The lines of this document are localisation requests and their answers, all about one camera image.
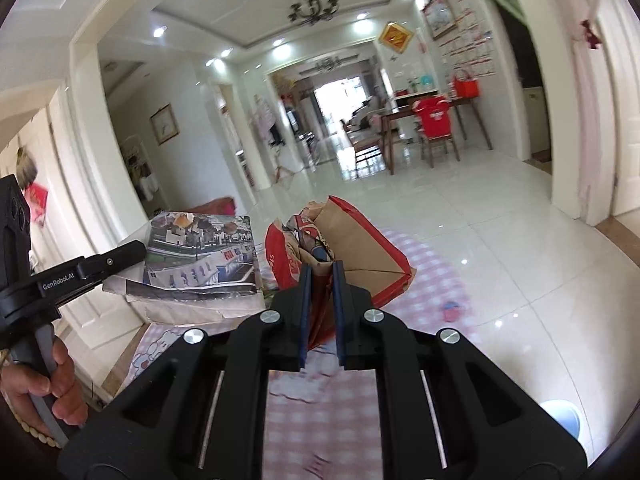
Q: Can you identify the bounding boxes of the red paper door decoration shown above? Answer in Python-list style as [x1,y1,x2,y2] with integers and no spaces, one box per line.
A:
[24,182,49,226]

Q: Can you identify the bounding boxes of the rows of wall certificates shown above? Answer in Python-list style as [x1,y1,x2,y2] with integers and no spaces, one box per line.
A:
[440,0,496,77]

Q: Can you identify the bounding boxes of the person's left hand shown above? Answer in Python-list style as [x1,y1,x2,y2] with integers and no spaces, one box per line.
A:
[0,337,90,428]

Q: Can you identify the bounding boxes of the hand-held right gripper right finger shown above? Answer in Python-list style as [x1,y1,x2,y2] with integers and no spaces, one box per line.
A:
[331,260,586,480]

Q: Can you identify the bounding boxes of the red paper bag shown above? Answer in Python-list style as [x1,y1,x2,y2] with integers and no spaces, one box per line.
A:
[264,196,417,353]

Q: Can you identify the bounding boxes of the red shirt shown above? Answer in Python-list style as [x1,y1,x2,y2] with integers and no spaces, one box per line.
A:
[411,96,453,138]

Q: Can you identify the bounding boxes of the red door ornament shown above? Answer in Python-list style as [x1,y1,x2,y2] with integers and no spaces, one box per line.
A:
[580,19,601,50]

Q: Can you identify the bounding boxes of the framed bird picture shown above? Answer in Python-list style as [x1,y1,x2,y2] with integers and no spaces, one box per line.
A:
[149,104,180,147]

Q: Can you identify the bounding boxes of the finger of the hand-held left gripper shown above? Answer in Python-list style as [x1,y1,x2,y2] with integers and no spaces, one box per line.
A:
[81,240,147,282]

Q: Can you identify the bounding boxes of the red tote bag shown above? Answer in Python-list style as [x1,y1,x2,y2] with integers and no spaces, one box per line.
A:
[452,69,482,98]

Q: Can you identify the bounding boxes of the yellow diamond wall decoration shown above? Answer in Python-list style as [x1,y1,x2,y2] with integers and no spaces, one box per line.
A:
[377,21,417,56]

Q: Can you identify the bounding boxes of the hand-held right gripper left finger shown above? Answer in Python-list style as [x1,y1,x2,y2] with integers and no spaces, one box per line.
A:
[57,262,315,480]

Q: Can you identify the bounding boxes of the red covered chair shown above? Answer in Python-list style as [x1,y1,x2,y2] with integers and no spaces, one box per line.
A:
[412,100,462,168]

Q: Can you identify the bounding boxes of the white door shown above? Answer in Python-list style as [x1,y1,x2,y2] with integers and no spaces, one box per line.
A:
[575,0,640,227]

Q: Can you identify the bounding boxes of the pink checked tablecloth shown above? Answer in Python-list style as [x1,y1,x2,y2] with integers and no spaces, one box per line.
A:
[117,222,481,480]

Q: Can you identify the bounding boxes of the white cabinet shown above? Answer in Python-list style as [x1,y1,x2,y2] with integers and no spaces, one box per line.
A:
[522,85,551,157]

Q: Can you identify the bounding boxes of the pink cushion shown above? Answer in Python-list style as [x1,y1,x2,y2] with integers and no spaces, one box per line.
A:
[192,196,236,217]

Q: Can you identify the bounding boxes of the black chandelier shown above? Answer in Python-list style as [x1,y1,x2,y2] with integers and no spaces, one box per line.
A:
[287,0,340,27]

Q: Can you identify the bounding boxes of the white beaded bracelet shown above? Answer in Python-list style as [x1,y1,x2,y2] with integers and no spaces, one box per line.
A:
[12,407,57,447]

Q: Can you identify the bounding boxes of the wooden chair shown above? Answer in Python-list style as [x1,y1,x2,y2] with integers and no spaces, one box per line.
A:
[340,119,386,179]

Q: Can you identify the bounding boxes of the red framed wall picture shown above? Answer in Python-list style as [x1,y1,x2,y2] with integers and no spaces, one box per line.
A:
[421,0,458,41]

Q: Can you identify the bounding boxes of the wooden dining table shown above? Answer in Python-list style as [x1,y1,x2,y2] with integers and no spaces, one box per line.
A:
[377,94,493,176]

